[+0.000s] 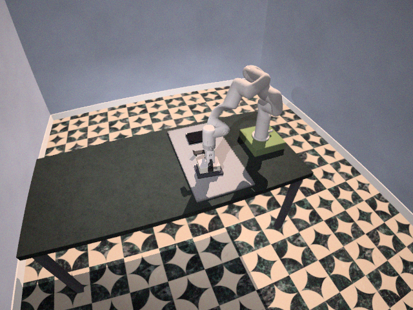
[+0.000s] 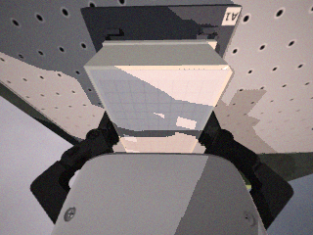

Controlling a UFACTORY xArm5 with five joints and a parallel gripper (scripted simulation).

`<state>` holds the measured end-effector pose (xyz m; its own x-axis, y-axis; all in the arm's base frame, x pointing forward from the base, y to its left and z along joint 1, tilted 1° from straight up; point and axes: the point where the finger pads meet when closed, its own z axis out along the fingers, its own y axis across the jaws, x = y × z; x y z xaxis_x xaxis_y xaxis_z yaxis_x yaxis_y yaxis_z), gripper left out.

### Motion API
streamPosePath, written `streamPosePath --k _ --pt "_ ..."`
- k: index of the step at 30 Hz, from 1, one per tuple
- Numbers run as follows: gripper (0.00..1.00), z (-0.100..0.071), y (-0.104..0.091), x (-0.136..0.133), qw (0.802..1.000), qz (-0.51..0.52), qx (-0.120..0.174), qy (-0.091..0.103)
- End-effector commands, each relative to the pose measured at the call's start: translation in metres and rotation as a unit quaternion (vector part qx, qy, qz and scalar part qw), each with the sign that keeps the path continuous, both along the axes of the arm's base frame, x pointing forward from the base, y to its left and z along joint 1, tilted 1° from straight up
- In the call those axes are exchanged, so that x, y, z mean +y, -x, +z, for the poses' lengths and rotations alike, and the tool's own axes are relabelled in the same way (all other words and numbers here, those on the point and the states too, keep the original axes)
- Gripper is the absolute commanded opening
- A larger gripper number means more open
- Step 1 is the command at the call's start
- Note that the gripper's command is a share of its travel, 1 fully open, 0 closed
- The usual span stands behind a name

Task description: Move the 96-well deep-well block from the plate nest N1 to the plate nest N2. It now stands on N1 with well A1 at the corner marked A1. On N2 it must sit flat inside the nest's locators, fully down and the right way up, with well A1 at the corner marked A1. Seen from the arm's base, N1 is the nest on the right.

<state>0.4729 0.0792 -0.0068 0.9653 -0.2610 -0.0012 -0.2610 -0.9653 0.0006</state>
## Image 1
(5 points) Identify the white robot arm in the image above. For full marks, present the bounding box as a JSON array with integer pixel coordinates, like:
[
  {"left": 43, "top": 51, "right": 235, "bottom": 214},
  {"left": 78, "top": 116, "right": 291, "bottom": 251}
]
[{"left": 202, "top": 65, "right": 283, "bottom": 151}]

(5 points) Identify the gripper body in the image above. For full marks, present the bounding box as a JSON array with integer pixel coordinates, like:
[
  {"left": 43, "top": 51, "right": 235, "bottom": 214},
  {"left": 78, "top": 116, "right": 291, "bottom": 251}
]
[{"left": 204, "top": 148, "right": 215, "bottom": 164}]

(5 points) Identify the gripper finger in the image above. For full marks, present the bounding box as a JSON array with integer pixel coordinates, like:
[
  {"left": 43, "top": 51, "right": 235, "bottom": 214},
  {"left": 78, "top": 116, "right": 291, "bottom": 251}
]
[{"left": 208, "top": 159, "right": 214, "bottom": 172}]

